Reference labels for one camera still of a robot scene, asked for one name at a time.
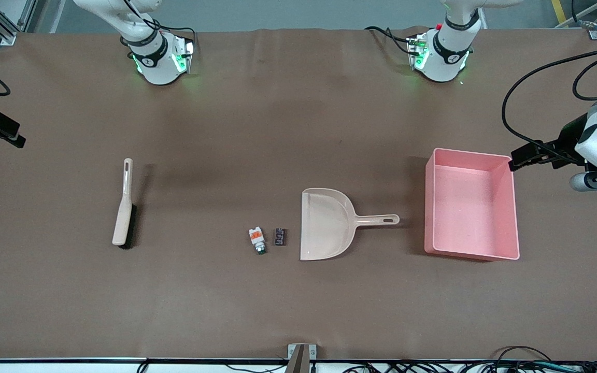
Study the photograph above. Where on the brown table mat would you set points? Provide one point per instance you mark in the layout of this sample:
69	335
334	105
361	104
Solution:
278	129

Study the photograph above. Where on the beige plastic dustpan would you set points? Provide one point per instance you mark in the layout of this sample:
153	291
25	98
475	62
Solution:
324	223

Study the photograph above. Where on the beige hand brush black bristles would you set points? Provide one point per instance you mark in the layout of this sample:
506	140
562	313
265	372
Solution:
121	223

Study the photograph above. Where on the white orange electronic component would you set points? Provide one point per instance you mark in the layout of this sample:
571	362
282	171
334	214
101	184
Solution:
256	237

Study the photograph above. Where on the small dark packet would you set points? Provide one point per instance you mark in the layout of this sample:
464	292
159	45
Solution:
280	237

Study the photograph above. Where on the pink plastic bin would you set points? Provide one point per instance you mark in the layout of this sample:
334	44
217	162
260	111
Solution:
474	207

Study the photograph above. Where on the metal mounting bracket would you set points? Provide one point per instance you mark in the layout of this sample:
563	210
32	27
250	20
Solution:
302	352

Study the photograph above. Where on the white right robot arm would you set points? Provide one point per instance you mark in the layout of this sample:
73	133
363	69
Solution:
156	57

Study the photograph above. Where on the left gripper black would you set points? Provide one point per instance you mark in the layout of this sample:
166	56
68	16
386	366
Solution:
568	139

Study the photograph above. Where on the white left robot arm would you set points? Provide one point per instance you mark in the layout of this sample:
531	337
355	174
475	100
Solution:
451	52

